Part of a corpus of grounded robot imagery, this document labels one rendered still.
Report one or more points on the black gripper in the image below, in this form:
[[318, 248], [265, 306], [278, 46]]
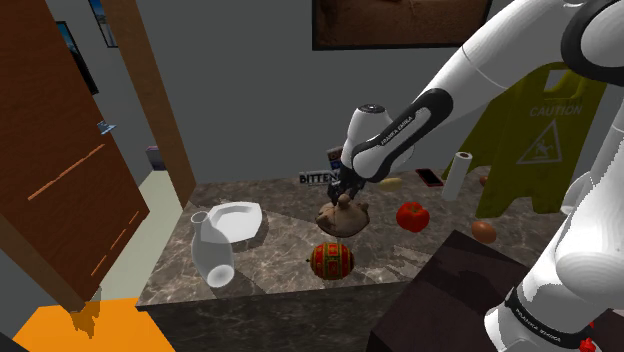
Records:
[[347, 184]]

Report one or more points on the brown clay pot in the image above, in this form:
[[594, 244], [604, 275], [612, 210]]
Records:
[[341, 222]]

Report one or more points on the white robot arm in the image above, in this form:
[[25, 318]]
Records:
[[492, 58]]

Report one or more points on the dark upright box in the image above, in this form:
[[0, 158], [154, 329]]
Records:
[[334, 157]]

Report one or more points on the pale yellow potato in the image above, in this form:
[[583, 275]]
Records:
[[390, 184]]

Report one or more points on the red tomato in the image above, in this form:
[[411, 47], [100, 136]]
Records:
[[412, 217]]

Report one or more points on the red gold patterned egg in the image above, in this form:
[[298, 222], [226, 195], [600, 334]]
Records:
[[332, 261]]

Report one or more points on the red phone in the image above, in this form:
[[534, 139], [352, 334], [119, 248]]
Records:
[[429, 177]]

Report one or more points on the white paper towel roll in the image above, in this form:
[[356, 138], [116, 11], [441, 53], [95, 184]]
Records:
[[456, 176]]

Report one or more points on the white angular plate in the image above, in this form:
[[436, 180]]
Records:
[[236, 222]]

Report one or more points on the brown egg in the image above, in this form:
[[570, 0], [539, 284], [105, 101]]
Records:
[[483, 232]]

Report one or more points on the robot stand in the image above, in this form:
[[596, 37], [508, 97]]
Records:
[[453, 287]]

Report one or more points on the white vase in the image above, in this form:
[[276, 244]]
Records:
[[210, 251]]

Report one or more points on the yellow caution floor sign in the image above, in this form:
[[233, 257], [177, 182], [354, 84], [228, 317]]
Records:
[[516, 146]]

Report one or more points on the purple box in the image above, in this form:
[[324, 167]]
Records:
[[156, 158]]

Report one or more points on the brown wooden door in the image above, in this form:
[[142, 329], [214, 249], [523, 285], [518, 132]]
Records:
[[58, 156]]

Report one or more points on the large brown wall picture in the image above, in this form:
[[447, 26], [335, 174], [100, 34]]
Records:
[[400, 22]]

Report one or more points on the brown wooden door frame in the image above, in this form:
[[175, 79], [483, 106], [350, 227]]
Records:
[[156, 107]]

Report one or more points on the black framed wall picture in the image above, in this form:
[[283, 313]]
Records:
[[104, 24], [78, 58]]

